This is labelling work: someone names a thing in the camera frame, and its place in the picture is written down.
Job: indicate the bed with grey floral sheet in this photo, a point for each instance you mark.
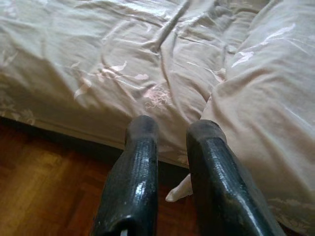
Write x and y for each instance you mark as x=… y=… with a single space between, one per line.
x=98 y=49

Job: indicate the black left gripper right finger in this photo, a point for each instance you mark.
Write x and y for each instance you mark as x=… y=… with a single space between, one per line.
x=221 y=196

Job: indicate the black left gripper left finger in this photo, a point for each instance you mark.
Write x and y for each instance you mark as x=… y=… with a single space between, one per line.
x=133 y=191

